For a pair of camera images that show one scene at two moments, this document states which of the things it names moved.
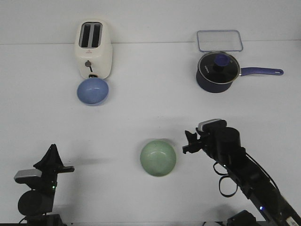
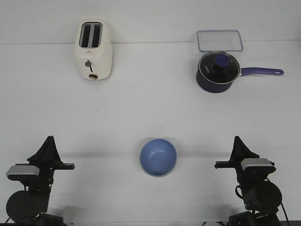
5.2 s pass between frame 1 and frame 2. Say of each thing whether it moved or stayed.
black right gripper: moved
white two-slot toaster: stayed
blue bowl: moved
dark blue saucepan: stayed
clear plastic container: stayed
